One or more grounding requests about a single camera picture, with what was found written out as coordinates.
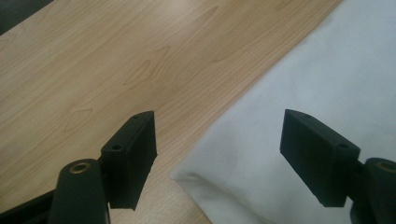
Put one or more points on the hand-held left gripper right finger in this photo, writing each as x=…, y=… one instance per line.
x=317, y=158

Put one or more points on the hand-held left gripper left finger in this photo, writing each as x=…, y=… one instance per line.
x=130, y=165

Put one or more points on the white t-shirt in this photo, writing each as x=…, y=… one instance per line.
x=311, y=77

